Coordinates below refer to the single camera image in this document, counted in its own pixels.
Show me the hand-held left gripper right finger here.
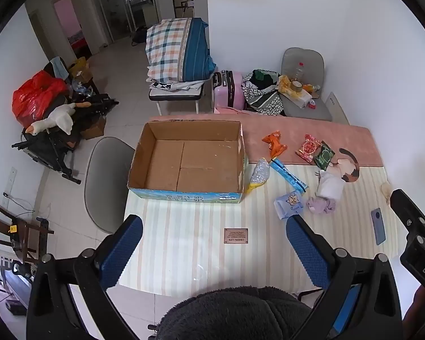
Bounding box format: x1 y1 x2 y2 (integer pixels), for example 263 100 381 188
286 214 404 340

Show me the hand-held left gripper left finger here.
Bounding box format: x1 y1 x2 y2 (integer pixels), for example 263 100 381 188
26 214 144 340

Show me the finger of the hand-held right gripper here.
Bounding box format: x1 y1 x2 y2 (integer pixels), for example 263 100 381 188
390 189 425 234

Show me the blue tissue pack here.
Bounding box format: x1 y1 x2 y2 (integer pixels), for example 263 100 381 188
273 190 304 220

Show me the long blue packet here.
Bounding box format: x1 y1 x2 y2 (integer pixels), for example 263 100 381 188
269 158 309 192

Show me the silver and yellow packet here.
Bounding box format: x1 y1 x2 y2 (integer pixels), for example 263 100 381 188
246 158 271 195

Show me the green snack packet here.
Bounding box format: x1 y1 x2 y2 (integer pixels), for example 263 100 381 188
313 141 336 170

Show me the red snack packet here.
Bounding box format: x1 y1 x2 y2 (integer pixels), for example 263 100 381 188
295 134 322 164

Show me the orange snack packet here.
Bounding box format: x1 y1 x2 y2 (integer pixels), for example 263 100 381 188
262 131 288 157

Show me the blue smartphone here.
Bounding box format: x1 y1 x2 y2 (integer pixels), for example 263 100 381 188
371 208 386 246

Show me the grey shell chair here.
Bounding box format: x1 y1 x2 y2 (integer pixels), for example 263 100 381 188
84 137 136 234

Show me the striped cat print table mat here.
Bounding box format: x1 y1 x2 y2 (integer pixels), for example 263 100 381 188
118 113 409 296

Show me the person's dark fleece clothing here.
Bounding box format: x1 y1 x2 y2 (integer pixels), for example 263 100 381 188
156 286 314 340

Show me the black folded stroller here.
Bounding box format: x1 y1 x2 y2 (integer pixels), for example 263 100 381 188
11 92 120 185

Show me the white leaning board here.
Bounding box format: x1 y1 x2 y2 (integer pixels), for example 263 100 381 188
324 91 350 125

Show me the small brown cardboard box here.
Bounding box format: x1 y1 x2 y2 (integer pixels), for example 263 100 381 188
81 117 107 140

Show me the white goose plush toy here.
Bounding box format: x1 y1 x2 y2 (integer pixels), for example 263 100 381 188
25 101 92 136

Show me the white flat box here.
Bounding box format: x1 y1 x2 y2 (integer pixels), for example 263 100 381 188
287 88 312 109

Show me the patterned fabric bag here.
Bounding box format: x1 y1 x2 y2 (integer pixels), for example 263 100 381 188
241 69 286 116

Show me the black padded bench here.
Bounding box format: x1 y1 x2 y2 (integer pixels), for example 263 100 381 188
149 87 206 116

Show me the yellow plastic bag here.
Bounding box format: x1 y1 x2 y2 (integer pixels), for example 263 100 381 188
277 74 294 94

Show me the white checked cloth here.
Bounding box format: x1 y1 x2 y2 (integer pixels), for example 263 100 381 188
147 78 204 92

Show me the pink suitcase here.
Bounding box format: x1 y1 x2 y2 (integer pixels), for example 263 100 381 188
212 70 247 111

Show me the red plastic bag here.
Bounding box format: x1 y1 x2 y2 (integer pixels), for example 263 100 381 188
12 70 69 128

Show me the grey cushioned chair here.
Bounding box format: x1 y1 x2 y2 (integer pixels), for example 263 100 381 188
280 47 333 122

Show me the light blue towel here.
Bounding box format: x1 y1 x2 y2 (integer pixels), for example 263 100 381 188
50 57 69 78

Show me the plaid folded bedding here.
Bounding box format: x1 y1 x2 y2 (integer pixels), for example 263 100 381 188
145 18 216 83

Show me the glass sliding door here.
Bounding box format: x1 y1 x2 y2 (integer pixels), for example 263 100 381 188
88 0 156 43

